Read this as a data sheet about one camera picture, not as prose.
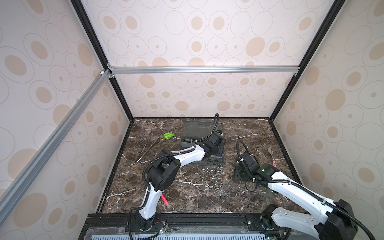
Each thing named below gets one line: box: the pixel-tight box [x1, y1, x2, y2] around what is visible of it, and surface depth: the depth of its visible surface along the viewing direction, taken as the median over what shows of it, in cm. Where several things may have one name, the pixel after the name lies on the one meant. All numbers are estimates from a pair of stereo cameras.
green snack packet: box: [163, 131, 176, 139], surface depth 111 cm
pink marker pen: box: [160, 193, 170, 206], surface depth 82 cm
